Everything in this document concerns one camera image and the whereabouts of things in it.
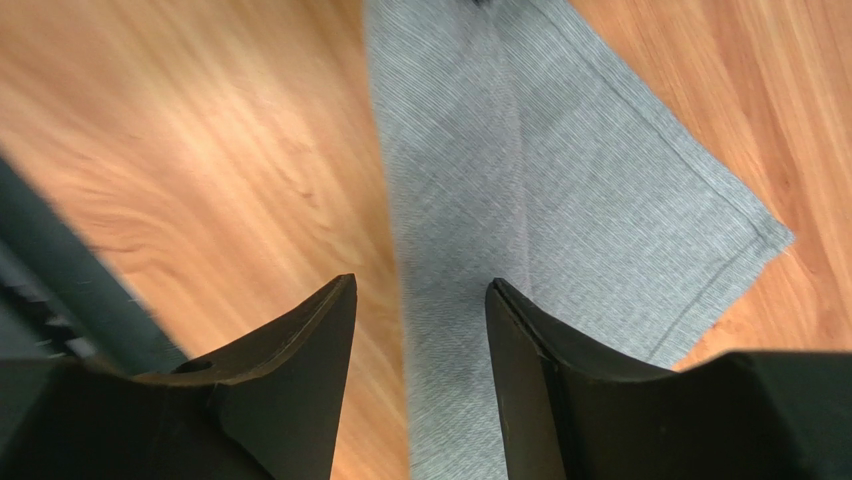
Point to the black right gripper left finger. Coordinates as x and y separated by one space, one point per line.
265 406

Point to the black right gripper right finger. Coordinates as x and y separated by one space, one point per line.
571 407

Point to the grey cloth napkin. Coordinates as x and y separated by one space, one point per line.
516 144

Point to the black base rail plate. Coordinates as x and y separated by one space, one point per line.
68 294

